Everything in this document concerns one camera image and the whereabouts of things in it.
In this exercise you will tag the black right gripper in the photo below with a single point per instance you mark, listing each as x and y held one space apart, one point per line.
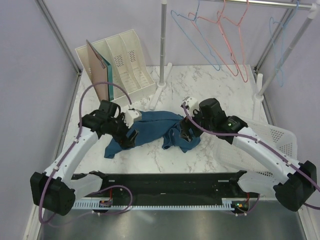
186 124

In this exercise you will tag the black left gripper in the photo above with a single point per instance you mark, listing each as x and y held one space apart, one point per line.
124 141

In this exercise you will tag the blue t shirt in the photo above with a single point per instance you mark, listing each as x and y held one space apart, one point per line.
162 124

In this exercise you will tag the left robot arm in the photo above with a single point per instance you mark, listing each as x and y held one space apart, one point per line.
55 189

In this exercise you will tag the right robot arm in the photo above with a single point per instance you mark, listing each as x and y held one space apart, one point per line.
291 182

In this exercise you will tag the teal folder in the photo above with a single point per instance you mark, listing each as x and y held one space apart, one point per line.
109 78

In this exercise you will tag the white clothes rack foot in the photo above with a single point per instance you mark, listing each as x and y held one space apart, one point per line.
160 88

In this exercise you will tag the brown cardboard folder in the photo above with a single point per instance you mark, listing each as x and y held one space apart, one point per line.
99 72

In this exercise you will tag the white plastic file organizer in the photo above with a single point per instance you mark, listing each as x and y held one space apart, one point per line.
124 52

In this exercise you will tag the white plastic laundry basket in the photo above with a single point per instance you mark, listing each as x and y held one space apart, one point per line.
272 150

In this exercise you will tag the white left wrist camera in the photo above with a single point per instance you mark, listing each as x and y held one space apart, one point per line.
131 116

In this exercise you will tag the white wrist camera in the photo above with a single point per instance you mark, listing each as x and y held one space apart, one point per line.
131 116
191 104

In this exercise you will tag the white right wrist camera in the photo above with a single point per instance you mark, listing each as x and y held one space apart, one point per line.
191 104

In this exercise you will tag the blue wire hanger left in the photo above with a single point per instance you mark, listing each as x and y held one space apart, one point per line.
192 31

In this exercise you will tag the blue wire hanger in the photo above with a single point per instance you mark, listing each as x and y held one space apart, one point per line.
192 31
278 53

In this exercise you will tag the white slotted cable duct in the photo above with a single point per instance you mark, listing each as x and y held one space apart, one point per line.
97 204

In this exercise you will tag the blue wire hanger right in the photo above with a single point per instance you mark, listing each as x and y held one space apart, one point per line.
278 53

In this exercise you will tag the pink wire hanger left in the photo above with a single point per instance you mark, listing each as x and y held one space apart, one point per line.
211 47

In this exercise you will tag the pink wire hanger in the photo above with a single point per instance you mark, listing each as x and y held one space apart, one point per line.
241 37
211 47

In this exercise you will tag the pink wire hanger right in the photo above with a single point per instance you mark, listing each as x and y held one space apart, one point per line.
241 37

